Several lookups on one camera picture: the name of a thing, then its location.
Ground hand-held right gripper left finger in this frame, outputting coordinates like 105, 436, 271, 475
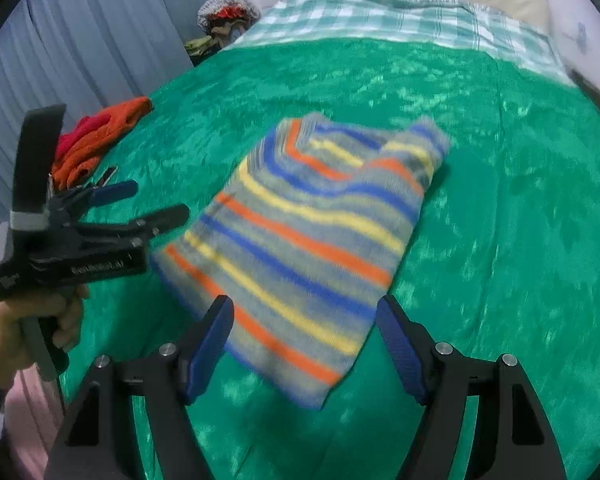
45, 294, 236, 480

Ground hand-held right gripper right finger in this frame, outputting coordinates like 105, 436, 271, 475
376, 294, 566, 480

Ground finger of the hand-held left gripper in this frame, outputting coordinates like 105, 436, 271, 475
55, 179, 140, 212
79, 203, 191, 257

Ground striped knit sweater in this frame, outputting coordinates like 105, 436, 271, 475
150, 112, 453, 411

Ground orange clothes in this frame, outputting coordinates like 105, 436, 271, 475
50, 96, 155, 188

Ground pile of mixed clothes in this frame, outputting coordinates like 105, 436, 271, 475
185, 0, 263, 66

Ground person's left hand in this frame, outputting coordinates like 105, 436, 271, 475
0, 285, 91, 391

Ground red cloth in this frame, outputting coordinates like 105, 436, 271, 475
55, 115, 112, 161

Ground grey curtain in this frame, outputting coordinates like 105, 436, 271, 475
0, 0, 226, 256

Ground pink dotted pajama pants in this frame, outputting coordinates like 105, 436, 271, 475
2, 365, 63, 480

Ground green floral blanket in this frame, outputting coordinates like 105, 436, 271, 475
57, 35, 600, 480

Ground grey knit hat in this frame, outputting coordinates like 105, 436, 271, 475
196, 0, 263, 31

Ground green checked bed sheet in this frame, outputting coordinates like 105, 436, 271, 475
225, 0, 576, 86

